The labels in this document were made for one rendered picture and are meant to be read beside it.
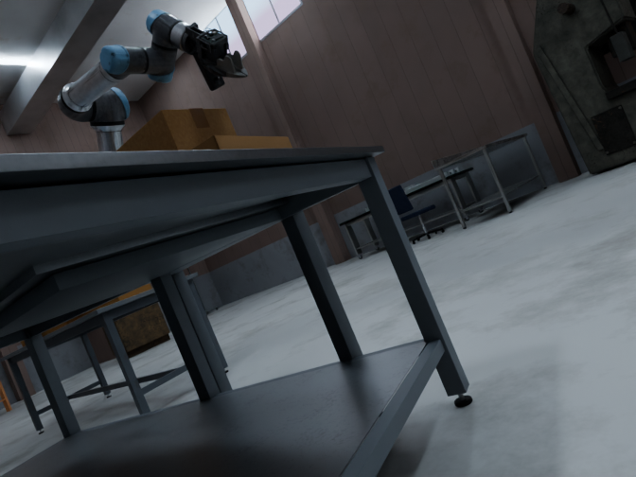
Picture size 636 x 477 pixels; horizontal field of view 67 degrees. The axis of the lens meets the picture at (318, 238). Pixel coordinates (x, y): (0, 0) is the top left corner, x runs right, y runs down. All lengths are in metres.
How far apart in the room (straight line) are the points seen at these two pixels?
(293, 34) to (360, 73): 1.95
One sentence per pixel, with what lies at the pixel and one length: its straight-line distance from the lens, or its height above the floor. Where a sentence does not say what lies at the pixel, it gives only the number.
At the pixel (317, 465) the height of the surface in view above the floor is 0.22.
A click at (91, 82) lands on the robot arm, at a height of 1.33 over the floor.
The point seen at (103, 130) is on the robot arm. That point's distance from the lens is 1.90.
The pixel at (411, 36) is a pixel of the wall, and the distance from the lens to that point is 10.05.
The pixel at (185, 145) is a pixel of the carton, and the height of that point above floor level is 1.01.
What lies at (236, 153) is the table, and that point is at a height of 0.82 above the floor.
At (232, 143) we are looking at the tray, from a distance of 0.90.
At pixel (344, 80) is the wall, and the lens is 10.76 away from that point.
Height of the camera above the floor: 0.63
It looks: 1 degrees up
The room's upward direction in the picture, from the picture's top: 23 degrees counter-clockwise
